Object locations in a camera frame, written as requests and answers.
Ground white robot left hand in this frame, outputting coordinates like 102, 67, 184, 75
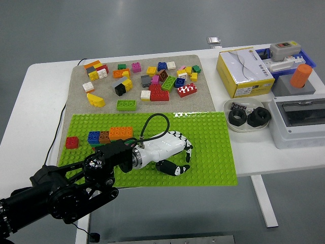
137, 131, 194, 177

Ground orange eight-stud toy brick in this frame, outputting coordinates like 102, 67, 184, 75
109, 126, 134, 141

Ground red four-stud toy brick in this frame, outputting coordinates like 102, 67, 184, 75
65, 136, 80, 149

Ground light green studded baseplate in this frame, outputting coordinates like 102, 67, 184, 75
57, 111, 238, 189

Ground large red stepped brick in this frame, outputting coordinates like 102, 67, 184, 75
148, 83, 170, 102

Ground light green three-hole brick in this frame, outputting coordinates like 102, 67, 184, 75
116, 99, 137, 111

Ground brown toy brick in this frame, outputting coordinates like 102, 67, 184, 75
156, 69, 169, 82
99, 131, 112, 144

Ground red brick with white spots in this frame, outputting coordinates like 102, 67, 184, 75
177, 83, 198, 98

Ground black toy brick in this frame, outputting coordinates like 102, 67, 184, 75
114, 84, 127, 97

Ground grey slanted toy brick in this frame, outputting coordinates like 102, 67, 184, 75
111, 76, 127, 90

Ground yellow curved toy brick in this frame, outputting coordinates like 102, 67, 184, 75
86, 93, 106, 108

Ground orange flat toy brick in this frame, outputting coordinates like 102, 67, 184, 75
84, 60, 102, 70

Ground grey-brown table mat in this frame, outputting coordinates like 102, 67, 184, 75
57, 54, 216, 195

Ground large black hex nut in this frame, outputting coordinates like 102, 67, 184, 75
247, 106, 272, 129

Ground white shallow dish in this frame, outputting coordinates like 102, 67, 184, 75
223, 98, 265, 133

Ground white and yellow cardboard box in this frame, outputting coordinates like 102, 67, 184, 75
216, 46, 276, 99

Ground white table leg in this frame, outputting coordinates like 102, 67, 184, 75
75, 212, 93, 244
250, 175, 279, 228

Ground silver metal clamp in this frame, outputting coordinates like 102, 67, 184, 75
206, 36, 224, 49

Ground grey square block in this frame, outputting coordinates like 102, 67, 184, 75
271, 74, 316, 98

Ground white terminal block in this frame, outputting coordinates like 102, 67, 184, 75
263, 55, 307, 75

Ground orange cylinder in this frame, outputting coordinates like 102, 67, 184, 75
290, 64, 313, 89

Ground blue plastic tray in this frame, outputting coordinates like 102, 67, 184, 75
255, 48, 317, 77

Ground thin black power cord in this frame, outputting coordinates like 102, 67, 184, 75
44, 58, 90, 235

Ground grey-white electrical enclosure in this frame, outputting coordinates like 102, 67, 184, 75
268, 93, 325, 150

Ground grey push-button switch box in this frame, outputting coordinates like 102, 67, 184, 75
269, 40, 302, 63

